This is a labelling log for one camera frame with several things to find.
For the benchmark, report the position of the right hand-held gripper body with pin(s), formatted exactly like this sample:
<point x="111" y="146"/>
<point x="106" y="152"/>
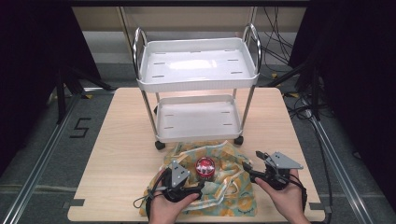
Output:
<point x="281" y="169"/>

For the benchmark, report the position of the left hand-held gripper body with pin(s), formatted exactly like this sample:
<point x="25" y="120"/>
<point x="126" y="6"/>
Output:
<point x="177" y="186"/>

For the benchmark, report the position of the red can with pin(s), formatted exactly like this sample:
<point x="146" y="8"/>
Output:
<point x="205" y="168"/>

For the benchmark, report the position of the yellow green patterned cloth bag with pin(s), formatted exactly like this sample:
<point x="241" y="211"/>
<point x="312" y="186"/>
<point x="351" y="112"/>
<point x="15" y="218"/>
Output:
<point x="227" y="186"/>

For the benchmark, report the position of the white two-tier cart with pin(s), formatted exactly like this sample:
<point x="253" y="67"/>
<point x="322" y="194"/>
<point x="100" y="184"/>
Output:
<point x="197" y="68"/>

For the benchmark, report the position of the person's left hand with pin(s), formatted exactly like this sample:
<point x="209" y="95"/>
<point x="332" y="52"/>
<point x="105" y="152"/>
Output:
<point x="168" y="210"/>

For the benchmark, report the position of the person's right hand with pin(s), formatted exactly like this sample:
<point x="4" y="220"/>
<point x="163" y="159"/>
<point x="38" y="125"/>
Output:
<point x="285" y="202"/>

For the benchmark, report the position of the black metal stand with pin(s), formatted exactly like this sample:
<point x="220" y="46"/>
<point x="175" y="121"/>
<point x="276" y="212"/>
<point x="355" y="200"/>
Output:
<point x="306" y="81"/>
<point x="71" y="90"/>

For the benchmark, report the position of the dark curtain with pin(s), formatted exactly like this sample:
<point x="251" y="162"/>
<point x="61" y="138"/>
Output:
<point x="358" y="93"/>
<point x="28" y="77"/>

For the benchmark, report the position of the aluminium floor rail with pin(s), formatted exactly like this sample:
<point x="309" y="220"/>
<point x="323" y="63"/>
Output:
<point x="339" y="168"/>
<point x="40" y="158"/>

